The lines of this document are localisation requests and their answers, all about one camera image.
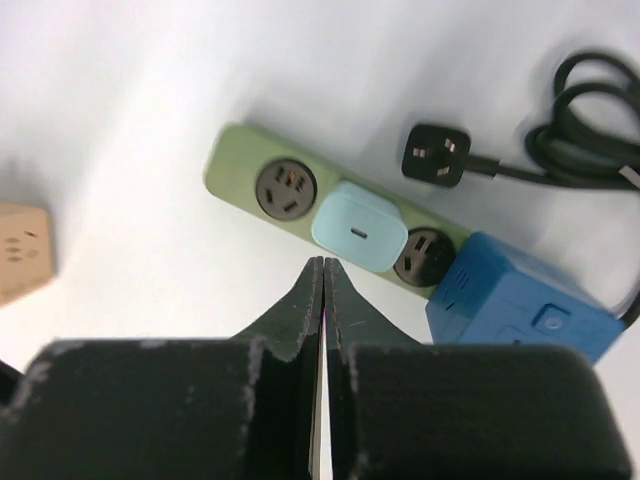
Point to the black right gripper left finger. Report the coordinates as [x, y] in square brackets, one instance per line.
[237, 408]

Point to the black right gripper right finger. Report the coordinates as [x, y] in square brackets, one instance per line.
[400, 409]

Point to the blue cube socket adapter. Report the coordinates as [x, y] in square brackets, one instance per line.
[495, 293]

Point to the light blue plug charger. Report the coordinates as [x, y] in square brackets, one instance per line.
[360, 226]

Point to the beige cube socket adapter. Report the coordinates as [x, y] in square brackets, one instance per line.
[26, 250]

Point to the green power strip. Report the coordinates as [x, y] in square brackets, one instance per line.
[279, 183]

